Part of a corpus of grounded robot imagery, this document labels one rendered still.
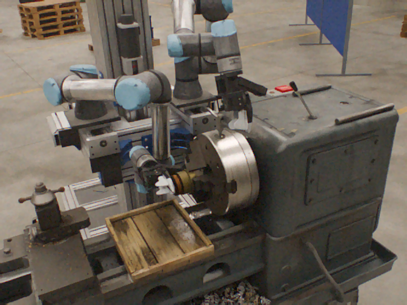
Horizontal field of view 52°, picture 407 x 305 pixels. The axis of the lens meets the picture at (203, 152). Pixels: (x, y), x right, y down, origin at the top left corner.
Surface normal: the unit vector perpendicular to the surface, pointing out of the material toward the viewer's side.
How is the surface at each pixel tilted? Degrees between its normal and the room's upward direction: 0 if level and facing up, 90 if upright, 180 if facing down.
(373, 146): 90
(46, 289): 0
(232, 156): 43
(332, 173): 90
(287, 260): 90
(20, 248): 0
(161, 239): 0
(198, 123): 90
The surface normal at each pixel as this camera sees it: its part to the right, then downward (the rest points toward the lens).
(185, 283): 0.44, 0.36
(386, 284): -0.04, -0.89
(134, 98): -0.41, 0.42
